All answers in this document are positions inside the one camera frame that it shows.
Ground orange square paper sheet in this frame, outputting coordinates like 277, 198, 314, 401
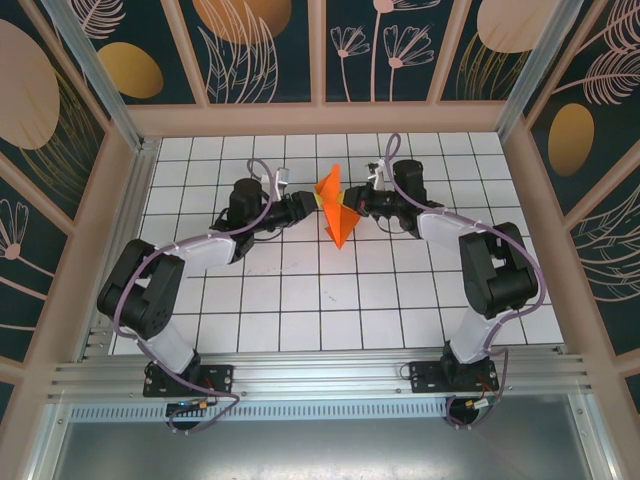
313, 163, 359, 250

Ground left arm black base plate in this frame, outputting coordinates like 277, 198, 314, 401
143, 363, 236, 399

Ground aluminium side rail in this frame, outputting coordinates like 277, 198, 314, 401
74, 138, 162, 362

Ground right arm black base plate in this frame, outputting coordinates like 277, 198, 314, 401
408, 360, 500, 395

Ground aluminium corner post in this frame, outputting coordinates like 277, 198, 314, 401
39, 0, 149, 151
494, 0, 586, 136

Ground long aluminium mounting rail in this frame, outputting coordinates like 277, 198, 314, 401
47, 349, 596, 402

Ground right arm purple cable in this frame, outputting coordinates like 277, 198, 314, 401
385, 132, 546, 432

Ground slotted grey cable duct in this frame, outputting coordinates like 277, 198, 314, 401
69, 397, 576, 422

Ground grey metal sheet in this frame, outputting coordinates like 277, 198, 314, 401
47, 418, 599, 480

